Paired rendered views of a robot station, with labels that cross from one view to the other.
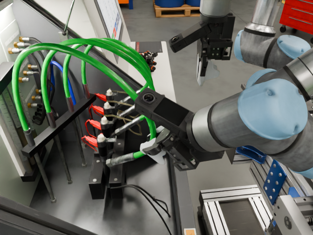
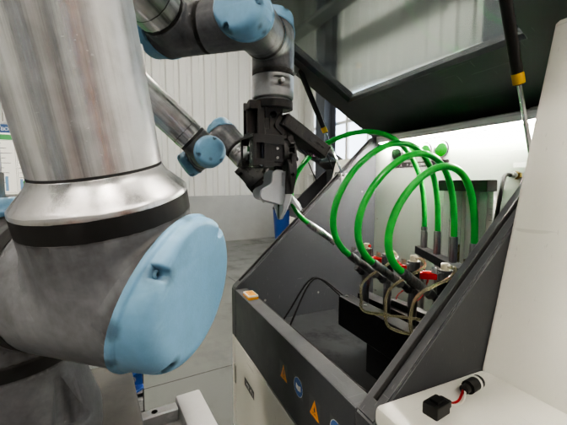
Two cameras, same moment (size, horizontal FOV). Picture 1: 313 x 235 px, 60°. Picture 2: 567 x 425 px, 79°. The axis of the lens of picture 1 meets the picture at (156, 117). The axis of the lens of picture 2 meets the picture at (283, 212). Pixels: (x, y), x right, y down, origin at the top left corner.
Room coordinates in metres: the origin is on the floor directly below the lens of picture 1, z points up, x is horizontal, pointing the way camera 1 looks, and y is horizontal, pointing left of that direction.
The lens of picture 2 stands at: (1.30, -0.37, 1.28)
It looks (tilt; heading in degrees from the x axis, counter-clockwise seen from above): 5 degrees down; 158
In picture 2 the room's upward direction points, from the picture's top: straight up
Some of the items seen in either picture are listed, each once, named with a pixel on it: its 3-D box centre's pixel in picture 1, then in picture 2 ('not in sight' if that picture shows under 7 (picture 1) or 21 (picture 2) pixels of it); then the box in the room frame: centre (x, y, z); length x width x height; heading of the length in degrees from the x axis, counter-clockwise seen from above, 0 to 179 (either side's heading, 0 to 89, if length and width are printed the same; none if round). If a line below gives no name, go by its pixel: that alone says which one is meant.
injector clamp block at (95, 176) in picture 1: (112, 159); (397, 346); (0.70, 0.16, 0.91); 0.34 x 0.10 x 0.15; 2
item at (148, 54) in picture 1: (148, 59); not in sight; (1.32, 0.04, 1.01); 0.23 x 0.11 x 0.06; 2
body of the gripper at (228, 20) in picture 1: (214, 36); (269, 136); (0.71, -0.15, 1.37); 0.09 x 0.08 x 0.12; 92
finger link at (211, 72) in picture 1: (208, 74); (267, 194); (0.69, -0.15, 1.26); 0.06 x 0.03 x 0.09; 92
